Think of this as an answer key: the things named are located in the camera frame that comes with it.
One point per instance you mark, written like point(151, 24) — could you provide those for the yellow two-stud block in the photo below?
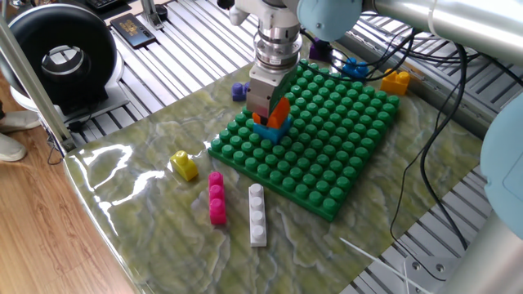
point(394, 83)

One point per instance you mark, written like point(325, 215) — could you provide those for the violet two-stud block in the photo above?
point(238, 92)

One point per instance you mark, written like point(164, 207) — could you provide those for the black smartphone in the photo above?
point(132, 30)

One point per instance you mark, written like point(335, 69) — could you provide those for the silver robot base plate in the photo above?
point(425, 271)

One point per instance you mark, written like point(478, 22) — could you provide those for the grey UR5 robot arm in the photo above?
point(470, 24)

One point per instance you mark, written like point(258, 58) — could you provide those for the black keyboard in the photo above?
point(102, 3)

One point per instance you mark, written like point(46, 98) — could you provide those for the orange large block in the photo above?
point(280, 114)

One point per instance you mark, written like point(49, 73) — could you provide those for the yellow-green one-stud block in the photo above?
point(184, 167)

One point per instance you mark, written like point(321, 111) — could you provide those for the white shoe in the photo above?
point(18, 121)
point(10, 148)

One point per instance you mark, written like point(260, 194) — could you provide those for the silver Schunk gripper body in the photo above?
point(261, 94)

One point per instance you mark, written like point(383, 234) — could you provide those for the black round knob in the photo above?
point(162, 12)

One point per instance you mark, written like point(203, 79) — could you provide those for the white zip tie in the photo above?
point(380, 265)

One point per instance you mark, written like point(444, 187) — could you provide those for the metal stand post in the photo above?
point(149, 14)

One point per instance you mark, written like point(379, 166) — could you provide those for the aluminium frame post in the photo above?
point(37, 90)

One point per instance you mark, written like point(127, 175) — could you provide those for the dark blue two-stud block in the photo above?
point(354, 69)

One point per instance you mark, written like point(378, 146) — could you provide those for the dark purple one-stud block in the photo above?
point(316, 53)

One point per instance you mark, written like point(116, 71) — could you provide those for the green marble pattern mat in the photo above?
point(163, 245)

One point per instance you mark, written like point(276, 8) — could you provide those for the white four-stud block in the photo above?
point(257, 216)

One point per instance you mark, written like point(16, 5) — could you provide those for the light blue four-stud block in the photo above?
point(271, 134)

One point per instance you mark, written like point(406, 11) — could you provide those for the pink three-stud block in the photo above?
point(217, 200)

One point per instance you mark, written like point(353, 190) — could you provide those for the green studded baseplate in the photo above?
point(318, 155)

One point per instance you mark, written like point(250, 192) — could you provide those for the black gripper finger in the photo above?
point(271, 120)

